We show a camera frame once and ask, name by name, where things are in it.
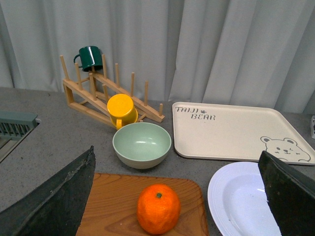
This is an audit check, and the grey curtain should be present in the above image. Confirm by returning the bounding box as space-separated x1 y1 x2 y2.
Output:
0 0 315 114

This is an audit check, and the wooden dish rack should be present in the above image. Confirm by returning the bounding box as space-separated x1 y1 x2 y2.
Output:
60 54 165 127

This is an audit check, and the orange fruit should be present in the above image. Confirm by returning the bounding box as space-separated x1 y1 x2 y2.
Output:
136 183 181 235

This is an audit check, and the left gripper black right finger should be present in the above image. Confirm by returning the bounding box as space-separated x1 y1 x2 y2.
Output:
258 151 315 236

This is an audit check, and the wooden cutting board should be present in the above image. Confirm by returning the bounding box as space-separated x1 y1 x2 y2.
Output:
76 173 209 236

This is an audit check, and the yellow mug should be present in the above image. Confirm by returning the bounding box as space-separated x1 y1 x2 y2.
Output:
107 93 138 130

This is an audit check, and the beige bear tray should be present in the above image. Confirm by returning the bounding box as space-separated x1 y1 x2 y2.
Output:
172 102 315 166

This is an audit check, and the white cup rack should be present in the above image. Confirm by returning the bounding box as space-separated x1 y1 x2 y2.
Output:
310 115 315 139

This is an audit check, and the green bowl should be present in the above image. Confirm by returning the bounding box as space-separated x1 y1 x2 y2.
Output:
112 122 172 169

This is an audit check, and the dark green mug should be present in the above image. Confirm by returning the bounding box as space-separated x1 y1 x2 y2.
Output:
73 46 103 72

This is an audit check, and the grey-green drying rack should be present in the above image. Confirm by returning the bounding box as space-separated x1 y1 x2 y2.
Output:
0 111 41 162

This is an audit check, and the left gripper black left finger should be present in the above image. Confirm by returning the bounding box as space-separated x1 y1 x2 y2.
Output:
0 147 95 236

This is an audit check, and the white plate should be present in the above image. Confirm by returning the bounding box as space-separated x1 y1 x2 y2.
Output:
207 162 281 236

